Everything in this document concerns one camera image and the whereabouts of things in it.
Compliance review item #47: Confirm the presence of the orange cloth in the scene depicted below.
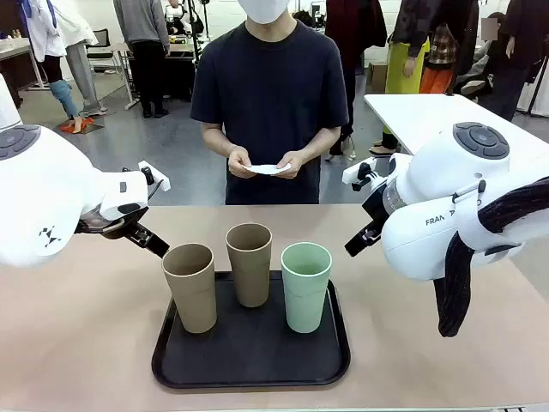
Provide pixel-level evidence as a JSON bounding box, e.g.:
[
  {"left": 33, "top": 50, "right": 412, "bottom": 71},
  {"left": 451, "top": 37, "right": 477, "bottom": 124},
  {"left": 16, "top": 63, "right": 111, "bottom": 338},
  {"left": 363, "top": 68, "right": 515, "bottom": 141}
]
[{"left": 59, "top": 118, "right": 96, "bottom": 135}]

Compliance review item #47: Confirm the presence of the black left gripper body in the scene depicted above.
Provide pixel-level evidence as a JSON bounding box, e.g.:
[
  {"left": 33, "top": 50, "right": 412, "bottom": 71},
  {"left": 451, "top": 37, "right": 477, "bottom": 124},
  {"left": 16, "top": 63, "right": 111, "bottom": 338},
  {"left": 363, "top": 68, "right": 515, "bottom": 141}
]
[{"left": 123, "top": 220, "right": 152, "bottom": 248}]

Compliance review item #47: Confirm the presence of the light green tall cup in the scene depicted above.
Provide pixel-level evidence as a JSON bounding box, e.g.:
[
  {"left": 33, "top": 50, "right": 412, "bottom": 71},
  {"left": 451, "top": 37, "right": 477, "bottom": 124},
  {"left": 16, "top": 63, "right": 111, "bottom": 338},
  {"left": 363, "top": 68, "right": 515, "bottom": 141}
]
[{"left": 281, "top": 242, "right": 334, "bottom": 334}]

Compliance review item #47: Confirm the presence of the mannequin in blue white jacket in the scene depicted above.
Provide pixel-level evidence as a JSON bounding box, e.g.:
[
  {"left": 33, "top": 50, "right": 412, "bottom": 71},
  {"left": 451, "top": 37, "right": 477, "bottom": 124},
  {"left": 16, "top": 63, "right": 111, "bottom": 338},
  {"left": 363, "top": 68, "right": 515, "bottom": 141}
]
[{"left": 27, "top": 0, "right": 81, "bottom": 130}]

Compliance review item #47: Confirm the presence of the person's left forearm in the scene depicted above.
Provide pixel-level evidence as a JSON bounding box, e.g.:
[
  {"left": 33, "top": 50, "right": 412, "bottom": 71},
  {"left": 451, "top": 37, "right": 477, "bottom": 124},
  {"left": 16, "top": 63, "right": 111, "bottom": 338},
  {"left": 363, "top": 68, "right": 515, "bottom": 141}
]
[{"left": 295, "top": 124, "right": 340, "bottom": 162}]

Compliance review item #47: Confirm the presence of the mannequin in yellow skirt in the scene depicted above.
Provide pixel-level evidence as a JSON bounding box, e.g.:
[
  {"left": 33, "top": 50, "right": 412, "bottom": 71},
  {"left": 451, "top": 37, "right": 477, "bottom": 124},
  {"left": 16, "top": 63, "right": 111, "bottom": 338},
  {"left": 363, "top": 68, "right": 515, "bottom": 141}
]
[{"left": 369, "top": 0, "right": 480, "bottom": 158}]

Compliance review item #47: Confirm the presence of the cardboard box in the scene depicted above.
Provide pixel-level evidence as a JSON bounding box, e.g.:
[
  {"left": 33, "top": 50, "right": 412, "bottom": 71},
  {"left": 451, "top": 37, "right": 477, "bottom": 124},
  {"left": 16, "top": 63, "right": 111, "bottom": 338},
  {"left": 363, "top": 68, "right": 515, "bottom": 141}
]
[{"left": 366, "top": 61, "right": 389, "bottom": 94}]

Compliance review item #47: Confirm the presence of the wooden desk with white legs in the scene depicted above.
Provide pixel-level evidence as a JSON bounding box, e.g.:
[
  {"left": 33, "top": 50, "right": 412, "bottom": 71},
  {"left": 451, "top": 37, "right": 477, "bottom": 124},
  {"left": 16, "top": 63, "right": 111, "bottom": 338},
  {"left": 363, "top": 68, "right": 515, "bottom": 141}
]
[{"left": 0, "top": 37, "right": 57, "bottom": 92}]

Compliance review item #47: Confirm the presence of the brown tall cup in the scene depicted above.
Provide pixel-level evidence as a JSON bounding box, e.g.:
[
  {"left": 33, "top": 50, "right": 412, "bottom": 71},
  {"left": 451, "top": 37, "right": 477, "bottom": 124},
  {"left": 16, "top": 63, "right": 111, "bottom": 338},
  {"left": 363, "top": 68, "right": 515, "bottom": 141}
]
[
  {"left": 161, "top": 243, "right": 219, "bottom": 334},
  {"left": 225, "top": 222, "right": 274, "bottom": 308}
]

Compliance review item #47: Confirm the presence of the white face mask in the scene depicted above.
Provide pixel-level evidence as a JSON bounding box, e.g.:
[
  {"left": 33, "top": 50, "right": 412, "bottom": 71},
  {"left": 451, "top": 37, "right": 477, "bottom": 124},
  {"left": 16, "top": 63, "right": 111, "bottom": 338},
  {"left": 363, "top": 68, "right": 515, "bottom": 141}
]
[{"left": 238, "top": 0, "right": 289, "bottom": 25}]

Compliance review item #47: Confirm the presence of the person in grey sweater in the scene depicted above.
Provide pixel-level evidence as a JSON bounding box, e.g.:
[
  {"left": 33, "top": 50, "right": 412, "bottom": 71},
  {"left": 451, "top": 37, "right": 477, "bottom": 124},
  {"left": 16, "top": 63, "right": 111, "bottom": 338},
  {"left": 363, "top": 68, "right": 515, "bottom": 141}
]
[{"left": 113, "top": 0, "right": 172, "bottom": 119}]

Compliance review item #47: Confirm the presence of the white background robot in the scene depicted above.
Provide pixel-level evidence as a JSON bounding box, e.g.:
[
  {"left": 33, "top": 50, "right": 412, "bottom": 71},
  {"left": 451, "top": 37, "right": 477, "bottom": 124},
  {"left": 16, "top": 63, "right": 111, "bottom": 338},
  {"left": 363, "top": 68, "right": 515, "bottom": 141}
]
[{"left": 165, "top": 0, "right": 202, "bottom": 36}]

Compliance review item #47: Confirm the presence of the black tripod pole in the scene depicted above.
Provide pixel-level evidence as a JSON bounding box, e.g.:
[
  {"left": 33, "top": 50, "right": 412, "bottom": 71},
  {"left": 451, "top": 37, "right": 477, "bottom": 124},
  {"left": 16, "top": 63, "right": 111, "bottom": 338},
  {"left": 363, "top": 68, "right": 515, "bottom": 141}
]
[{"left": 187, "top": 0, "right": 212, "bottom": 68}]

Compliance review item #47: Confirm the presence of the person's right hand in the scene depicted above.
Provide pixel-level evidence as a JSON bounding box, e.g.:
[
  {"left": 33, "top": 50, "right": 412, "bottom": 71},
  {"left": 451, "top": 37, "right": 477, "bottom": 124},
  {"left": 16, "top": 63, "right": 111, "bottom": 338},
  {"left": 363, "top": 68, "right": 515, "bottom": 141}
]
[{"left": 227, "top": 145, "right": 259, "bottom": 179}]

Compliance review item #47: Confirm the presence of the mannequin in white coat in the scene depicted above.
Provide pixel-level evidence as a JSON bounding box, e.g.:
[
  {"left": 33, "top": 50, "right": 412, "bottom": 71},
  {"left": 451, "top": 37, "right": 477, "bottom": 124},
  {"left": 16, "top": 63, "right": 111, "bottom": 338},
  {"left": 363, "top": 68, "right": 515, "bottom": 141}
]
[{"left": 55, "top": 0, "right": 109, "bottom": 117}]

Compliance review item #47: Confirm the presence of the small mannequin in orange trousers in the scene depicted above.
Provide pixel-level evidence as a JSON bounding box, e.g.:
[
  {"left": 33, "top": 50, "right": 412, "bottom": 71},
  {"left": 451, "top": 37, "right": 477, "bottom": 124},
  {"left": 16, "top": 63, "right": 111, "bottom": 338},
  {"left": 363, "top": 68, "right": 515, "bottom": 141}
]
[{"left": 419, "top": 23, "right": 458, "bottom": 95}]

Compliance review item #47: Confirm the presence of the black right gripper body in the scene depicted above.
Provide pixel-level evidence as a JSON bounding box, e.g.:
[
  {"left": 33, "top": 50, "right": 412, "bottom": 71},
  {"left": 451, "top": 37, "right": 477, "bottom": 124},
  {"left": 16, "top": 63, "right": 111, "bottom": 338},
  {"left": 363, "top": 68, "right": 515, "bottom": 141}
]
[{"left": 362, "top": 174, "right": 394, "bottom": 235}]

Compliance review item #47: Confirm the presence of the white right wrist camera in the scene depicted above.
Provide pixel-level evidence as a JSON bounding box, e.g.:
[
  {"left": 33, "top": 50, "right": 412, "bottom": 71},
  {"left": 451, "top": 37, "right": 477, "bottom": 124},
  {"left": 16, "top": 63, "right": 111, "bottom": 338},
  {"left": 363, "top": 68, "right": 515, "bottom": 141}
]
[{"left": 341, "top": 156, "right": 381, "bottom": 192}]

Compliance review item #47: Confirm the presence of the seated person in grey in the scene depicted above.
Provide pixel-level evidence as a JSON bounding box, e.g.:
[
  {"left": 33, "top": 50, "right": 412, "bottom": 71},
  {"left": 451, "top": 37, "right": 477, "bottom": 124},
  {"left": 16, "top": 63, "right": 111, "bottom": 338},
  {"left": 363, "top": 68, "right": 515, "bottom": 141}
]
[{"left": 455, "top": 16, "right": 501, "bottom": 98}]

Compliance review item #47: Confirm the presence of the white folding screen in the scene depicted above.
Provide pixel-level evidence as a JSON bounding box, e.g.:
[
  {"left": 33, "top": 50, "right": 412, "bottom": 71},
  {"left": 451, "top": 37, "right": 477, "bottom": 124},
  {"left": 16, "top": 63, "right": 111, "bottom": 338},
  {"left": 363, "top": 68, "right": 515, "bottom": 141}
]
[{"left": 516, "top": 55, "right": 549, "bottom": 117}]

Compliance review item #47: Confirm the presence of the background work table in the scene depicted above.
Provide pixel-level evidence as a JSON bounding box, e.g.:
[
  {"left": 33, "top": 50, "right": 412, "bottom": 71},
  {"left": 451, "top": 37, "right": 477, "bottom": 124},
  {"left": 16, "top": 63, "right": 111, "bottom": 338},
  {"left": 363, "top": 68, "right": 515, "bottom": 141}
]
[{"left": 111, "top": 40, "right": 199, "bottom": 112}]

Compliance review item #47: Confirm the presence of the black plastic tray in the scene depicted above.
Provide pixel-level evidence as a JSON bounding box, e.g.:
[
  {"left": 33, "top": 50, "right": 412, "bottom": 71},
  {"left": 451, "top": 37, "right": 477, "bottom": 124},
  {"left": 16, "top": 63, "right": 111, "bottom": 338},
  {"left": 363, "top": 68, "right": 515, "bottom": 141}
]
[{"left": 151, "top": 270, "right": 352, "bottom": 391}]

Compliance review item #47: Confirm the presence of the white rounded table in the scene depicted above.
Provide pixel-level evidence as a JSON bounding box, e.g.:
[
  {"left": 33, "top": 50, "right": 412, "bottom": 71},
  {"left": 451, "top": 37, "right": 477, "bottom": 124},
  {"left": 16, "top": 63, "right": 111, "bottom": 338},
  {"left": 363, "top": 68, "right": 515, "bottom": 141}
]
[{"left": 363, "top": 93, "right": 549, "bottom": 158}]

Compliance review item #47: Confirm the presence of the mannequin in black clothes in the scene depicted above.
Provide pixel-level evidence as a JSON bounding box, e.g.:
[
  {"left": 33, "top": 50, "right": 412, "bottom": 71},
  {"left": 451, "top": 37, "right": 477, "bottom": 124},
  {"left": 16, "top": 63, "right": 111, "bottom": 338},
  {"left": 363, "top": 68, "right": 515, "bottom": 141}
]
[{"left": 484, "top": 0, "right": 549, "bottom": 122}]

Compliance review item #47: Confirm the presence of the white air purifier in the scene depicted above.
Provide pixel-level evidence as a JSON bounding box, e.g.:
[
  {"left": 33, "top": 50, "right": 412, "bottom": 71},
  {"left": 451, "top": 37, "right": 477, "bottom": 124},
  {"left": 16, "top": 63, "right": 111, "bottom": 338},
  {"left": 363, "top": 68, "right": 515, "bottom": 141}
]
[{"left": 0, "top": 72, "right": 23, "bottom": 132}]

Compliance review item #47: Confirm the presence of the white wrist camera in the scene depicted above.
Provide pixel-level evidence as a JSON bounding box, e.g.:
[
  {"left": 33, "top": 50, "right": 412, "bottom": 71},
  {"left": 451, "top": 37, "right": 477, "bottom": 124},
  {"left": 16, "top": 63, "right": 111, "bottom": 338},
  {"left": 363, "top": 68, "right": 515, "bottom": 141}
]
[
  {"left": 341, "top": 156, "right": 381, "bottom": 192},
  {"left": 137, "top": 160, "right": 172, "bottom": 193}
]

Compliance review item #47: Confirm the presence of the person's right forearm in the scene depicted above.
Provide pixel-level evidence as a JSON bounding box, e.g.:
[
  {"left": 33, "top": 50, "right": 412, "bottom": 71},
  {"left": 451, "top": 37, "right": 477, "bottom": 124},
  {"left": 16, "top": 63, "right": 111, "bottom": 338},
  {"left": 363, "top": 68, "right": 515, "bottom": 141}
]
[{"left": 201, "top": 121, "right": 248, "bottom": 158}]

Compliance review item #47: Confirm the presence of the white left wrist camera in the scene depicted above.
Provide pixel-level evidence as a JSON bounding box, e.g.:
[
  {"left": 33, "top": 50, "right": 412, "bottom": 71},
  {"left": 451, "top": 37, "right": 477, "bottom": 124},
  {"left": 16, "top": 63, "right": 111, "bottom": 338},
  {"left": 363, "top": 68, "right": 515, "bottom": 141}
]
[{"left": 137, "top": 160, "right": 172, "bottom": 193}]

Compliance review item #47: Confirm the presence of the black office chair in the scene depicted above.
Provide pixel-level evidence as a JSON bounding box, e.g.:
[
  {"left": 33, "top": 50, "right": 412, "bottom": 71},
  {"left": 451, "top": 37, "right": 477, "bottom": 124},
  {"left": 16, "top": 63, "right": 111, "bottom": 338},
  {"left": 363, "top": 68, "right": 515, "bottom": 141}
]
[{"left": 85, "top": 28, "right": 124, "bottom": 76}]

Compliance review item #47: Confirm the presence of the white paper doily coaster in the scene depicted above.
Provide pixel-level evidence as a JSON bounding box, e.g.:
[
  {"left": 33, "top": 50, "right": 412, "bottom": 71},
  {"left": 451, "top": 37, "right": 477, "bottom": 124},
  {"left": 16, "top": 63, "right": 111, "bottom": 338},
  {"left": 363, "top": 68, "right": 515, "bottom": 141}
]
[{"left": 239, "top": 162, "right": 293, "bottom": 177}]

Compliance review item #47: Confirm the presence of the person's left hand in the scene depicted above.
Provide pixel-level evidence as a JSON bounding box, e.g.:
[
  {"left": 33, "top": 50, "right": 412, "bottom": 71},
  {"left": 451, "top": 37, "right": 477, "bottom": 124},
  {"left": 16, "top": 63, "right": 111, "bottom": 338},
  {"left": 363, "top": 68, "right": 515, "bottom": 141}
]
[{"left": 276, "top": 150, "right": 311, "bottom": 180}]

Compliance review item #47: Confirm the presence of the person in dark t-shirt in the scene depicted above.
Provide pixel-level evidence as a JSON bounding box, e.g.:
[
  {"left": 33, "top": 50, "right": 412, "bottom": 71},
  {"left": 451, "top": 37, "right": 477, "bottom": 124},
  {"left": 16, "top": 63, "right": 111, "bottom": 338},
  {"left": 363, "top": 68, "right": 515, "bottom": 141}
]
[{"left": 190, "top": 19, "right": 349, "bottom": 206}]

